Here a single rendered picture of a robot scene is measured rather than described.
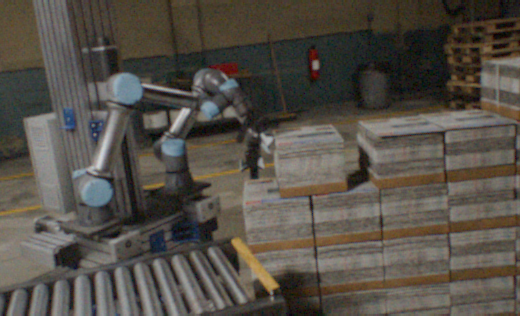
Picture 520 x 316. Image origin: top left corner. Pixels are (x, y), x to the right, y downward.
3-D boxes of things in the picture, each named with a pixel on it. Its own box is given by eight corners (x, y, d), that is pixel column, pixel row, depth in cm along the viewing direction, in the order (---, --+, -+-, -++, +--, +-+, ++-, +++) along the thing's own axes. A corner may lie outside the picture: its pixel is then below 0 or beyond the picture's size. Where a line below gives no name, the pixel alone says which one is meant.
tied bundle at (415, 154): (357, 168, 263) (355, 122, 257) (417, 161, 263) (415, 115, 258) (376, 190, 226) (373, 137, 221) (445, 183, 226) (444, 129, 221)
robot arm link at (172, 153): (169, 172, 256) (165, 145, 253) (161, 167, 268) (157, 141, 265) (192, 167, 261) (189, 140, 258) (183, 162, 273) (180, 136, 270)
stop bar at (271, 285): (240, 242, 194) (239, 236, 194) (282, 293, 154) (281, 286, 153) (231, 244, 193) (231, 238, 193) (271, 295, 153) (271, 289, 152)
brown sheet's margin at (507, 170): (418, 160, 262) (418, 152, 261) (476, 154, 263) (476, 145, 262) (448, 182, 225) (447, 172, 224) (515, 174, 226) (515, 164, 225)
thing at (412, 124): (357, 123, 255) (357, 121, 255) (417, 116, 255) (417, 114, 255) (376, 138, 219) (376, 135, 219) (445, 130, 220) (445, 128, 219)
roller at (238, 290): (220, 256, 196) (219, 243, 195) (260, 316, 152) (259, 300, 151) (207, 259, 194) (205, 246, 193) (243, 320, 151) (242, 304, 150)
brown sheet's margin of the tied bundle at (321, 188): (277, 187, 243) (276, 178, 242) (341, 180, 243) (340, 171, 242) (279, 198, 227) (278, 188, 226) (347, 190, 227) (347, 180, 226)
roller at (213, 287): (197, 264, 194) (205, 252, 194) (232, 327, 150) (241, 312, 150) (186, 258, 192) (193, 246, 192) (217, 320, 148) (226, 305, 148)
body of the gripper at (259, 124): (271, 128, 234) (255, 105, 232) (255, 139, 235) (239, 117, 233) (270, 125, 242) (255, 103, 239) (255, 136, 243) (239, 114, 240)
